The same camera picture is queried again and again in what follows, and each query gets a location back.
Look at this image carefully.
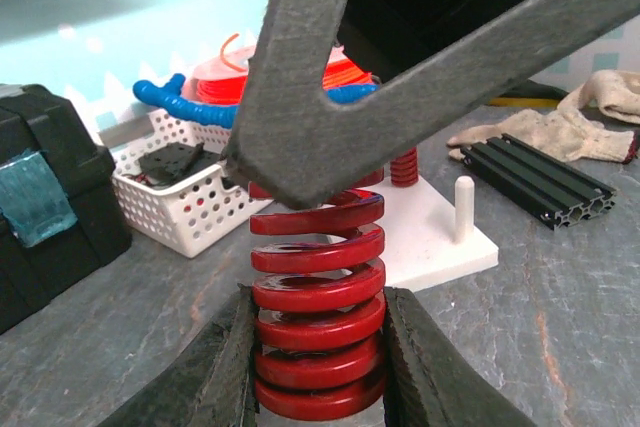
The black plate assembly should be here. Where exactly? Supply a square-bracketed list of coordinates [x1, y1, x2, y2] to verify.
[139, 142, 220, 185]

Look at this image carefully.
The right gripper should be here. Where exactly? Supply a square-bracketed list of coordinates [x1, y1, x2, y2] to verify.
[225, 0, 639, 209]

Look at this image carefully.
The red filament spool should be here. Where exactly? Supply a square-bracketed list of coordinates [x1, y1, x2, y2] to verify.
[182, 33, 374, 106]

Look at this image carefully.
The white perforated basket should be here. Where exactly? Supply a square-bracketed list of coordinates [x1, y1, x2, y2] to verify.
[111, 110, 270, 258]

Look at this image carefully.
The large red spring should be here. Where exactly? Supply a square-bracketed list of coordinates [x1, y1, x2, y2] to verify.
[249, 169, 387, 421]

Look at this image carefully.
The small red spring on peg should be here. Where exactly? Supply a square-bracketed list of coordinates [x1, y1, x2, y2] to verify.
[390, 147, 419, 188]

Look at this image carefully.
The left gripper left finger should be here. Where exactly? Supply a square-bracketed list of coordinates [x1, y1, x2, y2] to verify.
[101, 285, 258, 427]

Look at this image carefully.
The black toolbox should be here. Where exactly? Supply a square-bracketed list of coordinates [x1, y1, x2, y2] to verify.
[1, 85, 132, 331]

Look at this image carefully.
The white peg board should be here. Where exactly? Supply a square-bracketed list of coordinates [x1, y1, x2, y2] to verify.
[369, 176, 499, 292]

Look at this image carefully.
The blue corrugated hose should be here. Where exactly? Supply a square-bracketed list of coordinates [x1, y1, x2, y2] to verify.
[132, 72, 379, 129]

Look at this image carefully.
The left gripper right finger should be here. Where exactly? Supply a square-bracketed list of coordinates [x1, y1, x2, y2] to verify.
[383, 287, 534, 427]

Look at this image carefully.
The black aluminium extrusion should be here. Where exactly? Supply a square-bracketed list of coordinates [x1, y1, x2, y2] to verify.
[461, 134, 616, 230]

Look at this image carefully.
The beige work glove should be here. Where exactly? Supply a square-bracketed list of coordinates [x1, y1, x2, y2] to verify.
[447, 70, 639, 164]

